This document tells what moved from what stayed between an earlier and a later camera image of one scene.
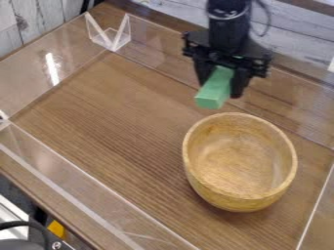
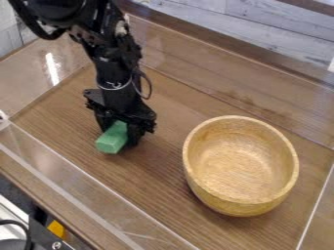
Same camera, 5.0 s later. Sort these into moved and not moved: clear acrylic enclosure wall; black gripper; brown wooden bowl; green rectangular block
Moved: black gripper; green rectangular block
Not moved: clear acrylic enclosure wall; brown wooden bowl
